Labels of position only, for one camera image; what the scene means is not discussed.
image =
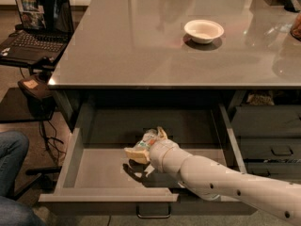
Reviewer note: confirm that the person leg in jeans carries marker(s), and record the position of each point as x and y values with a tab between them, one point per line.
13	150

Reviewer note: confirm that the white paper bowl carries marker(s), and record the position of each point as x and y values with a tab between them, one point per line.
203	31

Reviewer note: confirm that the dark side drawer cabinet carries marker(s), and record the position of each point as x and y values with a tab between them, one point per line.
267	126

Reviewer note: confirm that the green white 7up can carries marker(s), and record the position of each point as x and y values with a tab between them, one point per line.
146	141

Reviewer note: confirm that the black laptop computer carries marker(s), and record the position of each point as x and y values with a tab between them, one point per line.
47	28

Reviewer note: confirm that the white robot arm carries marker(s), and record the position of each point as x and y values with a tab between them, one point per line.
209	179

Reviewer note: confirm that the metal drawer handle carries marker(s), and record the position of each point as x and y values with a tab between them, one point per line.
151	211

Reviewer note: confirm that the open grey top drawer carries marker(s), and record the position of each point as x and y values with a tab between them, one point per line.
97	178

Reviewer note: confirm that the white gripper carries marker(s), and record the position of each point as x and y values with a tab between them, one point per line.
157	153

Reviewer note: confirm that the black laptop stand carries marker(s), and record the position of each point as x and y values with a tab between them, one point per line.
30	101

